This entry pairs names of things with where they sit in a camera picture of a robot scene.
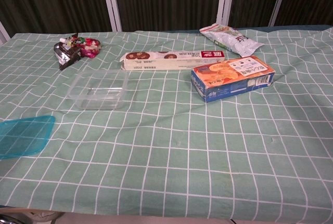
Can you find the green white checkered tablecloth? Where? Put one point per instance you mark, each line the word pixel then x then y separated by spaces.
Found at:
pixel 166 151

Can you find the long cookie box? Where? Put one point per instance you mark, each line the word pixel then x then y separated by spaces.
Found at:
pixel 169 62

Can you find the white partition frame post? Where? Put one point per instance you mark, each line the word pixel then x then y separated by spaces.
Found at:
pixel 279 0
pixel 4 33
pixel 225 0
pixel 112 3

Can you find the teal plastic box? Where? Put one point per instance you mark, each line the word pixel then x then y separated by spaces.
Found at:
pixel 23 135

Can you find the red snack packet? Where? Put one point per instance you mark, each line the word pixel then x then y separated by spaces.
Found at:
pixel 91 47

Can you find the clear plastic food container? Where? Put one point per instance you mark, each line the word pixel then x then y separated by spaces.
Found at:
pixel 78 100

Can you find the dark silver snack packet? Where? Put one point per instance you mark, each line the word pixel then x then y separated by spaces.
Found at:
pixel 66 55

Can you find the white green snack bag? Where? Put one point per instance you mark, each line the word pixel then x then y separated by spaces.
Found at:
pixel 234 39

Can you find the orange blue biscuit box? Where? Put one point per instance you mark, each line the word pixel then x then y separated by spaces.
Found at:
pixel 229 78

